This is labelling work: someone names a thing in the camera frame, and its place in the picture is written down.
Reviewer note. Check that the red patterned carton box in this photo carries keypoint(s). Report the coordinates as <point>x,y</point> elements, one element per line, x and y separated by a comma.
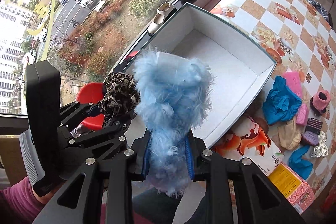
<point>295,189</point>

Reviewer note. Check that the plaid cloth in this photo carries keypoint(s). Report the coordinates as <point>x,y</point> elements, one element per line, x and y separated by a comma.
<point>320,9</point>

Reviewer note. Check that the beige sock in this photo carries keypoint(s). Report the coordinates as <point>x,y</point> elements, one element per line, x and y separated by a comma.
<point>289,135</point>

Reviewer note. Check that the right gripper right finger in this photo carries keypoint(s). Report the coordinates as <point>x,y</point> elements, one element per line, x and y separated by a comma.
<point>239,183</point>

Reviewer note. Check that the purple knitted bootie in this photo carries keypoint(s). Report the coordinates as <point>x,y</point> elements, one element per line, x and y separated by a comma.
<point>312,131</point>

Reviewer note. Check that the blue shoe cover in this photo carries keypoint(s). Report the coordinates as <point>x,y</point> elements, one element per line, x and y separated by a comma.
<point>297,163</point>
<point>281,104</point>

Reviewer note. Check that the orange fox tissue pack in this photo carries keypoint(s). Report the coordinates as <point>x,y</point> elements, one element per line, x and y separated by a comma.
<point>248,137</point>

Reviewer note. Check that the checkered patterned tablecloth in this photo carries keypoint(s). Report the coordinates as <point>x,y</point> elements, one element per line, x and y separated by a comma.
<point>299,39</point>

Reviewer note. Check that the pink fleece bootie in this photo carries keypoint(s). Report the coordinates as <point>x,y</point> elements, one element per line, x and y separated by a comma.
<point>319,102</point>

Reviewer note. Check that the person leg in jeans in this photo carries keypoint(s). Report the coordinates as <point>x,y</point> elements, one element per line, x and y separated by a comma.
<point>153,206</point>

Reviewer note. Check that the red round stool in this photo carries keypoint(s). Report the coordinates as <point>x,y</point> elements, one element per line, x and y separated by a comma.
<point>92,93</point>

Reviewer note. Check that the grey open cardboard box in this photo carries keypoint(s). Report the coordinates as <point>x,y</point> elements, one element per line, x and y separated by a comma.
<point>240,67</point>

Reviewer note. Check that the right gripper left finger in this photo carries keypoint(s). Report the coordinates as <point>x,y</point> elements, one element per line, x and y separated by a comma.
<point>97,170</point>

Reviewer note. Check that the fluffy light blue scrunchie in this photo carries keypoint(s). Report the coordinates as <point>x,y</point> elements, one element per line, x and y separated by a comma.
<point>174,98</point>

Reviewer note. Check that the small pink foam sponge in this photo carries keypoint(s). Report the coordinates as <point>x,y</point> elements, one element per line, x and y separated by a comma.
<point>302,115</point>

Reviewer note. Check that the leopard print scrunchie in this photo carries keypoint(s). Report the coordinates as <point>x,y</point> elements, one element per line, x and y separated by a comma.
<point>121,97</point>

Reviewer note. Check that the white polka dot scrunchie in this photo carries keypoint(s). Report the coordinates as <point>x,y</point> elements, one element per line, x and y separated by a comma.
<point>321,149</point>

